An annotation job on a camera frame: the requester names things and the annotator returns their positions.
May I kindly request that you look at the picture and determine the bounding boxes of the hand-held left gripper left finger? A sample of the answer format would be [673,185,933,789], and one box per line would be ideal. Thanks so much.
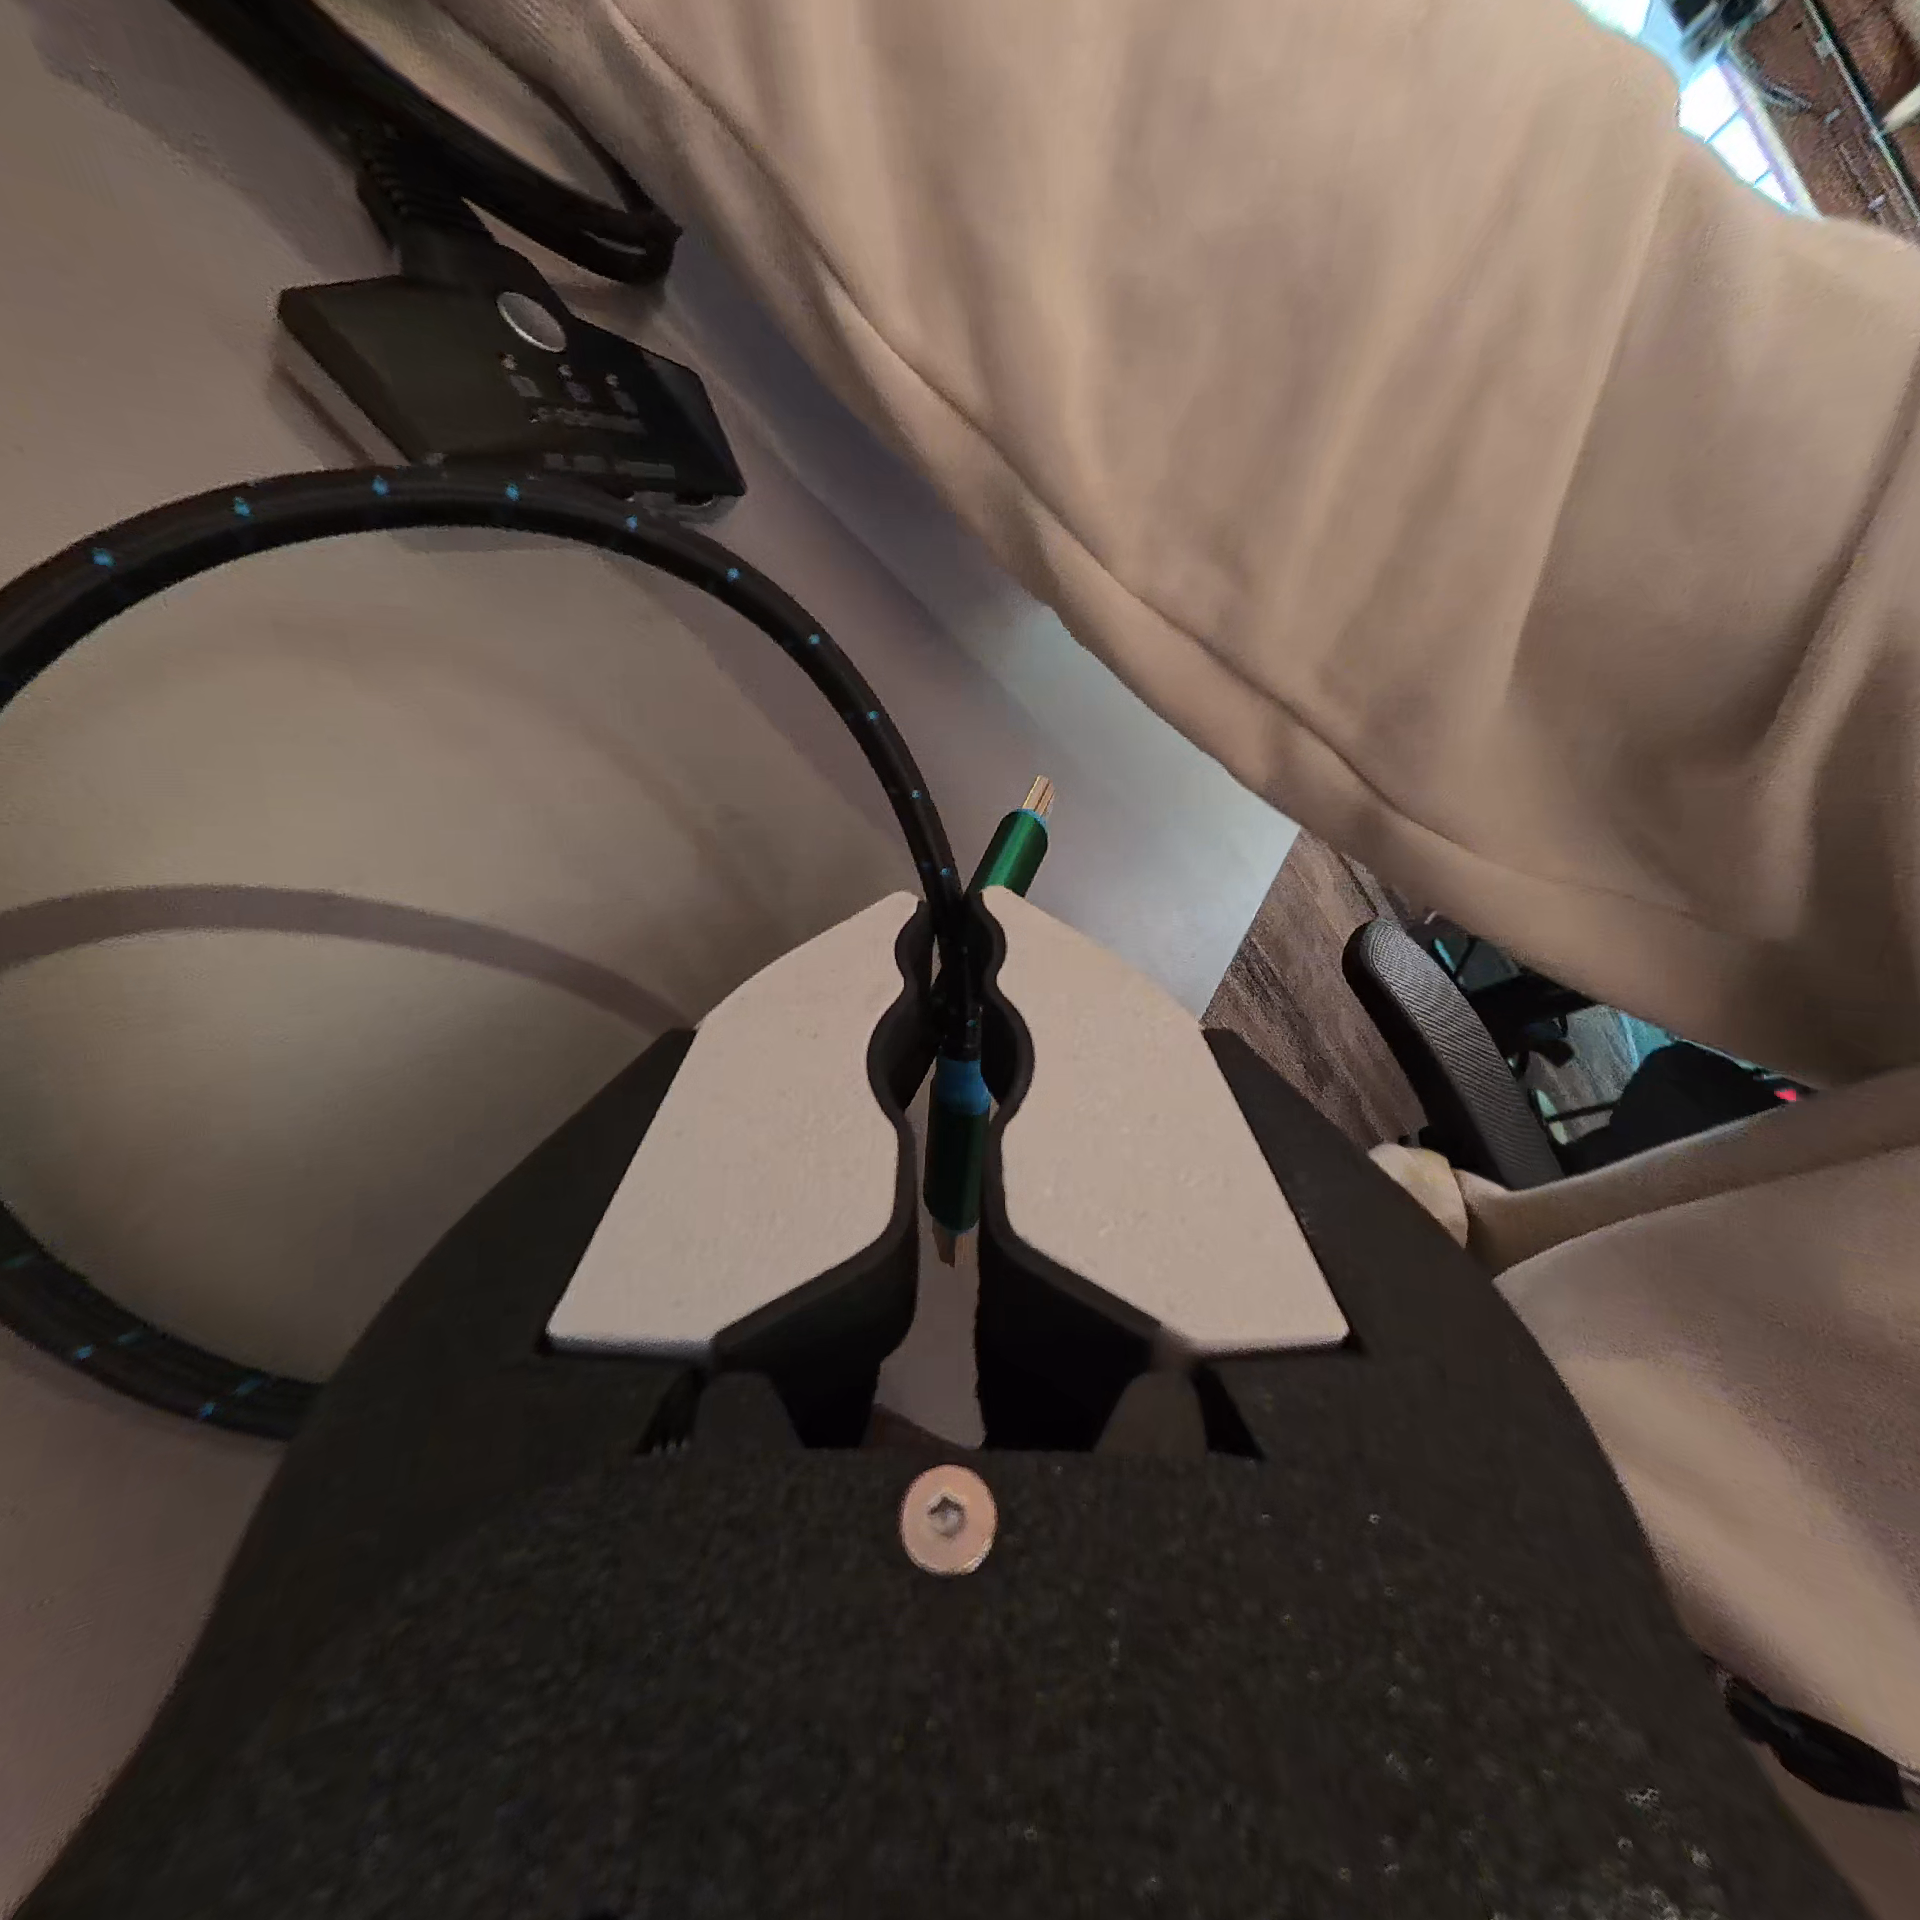
[545,891,939,1452]

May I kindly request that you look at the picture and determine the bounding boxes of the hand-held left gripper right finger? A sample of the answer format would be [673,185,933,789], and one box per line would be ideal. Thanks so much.
[971,891,1354,1452]

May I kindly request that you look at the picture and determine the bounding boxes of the black braided cable green plugs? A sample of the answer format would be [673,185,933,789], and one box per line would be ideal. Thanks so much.
[0,464,1063,1442]

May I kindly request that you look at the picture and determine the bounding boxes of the black video switch box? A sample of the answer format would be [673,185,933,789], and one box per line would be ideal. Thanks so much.
[165,0,747,522]

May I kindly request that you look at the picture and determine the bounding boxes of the black office chair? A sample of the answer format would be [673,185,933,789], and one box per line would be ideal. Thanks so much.
[1340,915,1568,1191]

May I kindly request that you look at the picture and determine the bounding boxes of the person's beige hoodie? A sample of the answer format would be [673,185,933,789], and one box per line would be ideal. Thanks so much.
[1372,1049,1920,1787]

